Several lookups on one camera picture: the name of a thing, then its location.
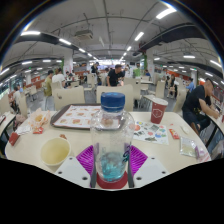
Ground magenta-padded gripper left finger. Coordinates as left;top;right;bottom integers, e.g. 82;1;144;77
54;144;98;189

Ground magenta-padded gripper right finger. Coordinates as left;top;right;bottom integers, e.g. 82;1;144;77
126;144;170;189

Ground clear bottle with blue cap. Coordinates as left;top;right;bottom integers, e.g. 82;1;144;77
89;92;136;184

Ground cream plastic cup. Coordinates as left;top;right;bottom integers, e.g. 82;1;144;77
40;136;72;168

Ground colourful printed flyer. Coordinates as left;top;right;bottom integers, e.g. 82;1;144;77
133;119;170;146

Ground flat round red coaster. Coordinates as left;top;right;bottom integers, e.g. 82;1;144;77
95;169;129;190

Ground small red sauce packet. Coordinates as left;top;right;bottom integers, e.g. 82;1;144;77
168;128;181;140
32;126;45;135

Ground brown food tray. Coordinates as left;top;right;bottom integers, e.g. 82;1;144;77
49;103;103;130

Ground red paper cup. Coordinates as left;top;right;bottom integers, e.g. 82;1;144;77
150;97;169;125

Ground clear plastic bag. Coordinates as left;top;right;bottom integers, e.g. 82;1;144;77
179;136;211;163

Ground crumpled food wrapper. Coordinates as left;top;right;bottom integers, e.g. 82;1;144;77
28;108;52;133

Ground beige chair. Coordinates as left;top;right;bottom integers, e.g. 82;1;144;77
95;84;134;113
53;85;86;111

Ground white paper receipt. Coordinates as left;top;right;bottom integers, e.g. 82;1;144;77
14;123;33;136

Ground beige chairs group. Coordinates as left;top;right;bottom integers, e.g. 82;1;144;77
0;73;188;114

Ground person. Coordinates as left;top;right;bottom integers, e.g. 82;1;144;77
186;77;196;93
182;77;221;134
90;61;100;75
43;69;55;98
106;64;126;88
9;85;23;113
51;67;67;88

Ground beige dining table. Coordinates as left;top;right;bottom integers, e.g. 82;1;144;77
0;113;16;134
204;113;224;138

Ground ceiling air conditioner unit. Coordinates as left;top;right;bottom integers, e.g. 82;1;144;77
73;29;94;41

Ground ceiling lights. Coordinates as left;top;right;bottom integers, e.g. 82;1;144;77
0;7;224;76

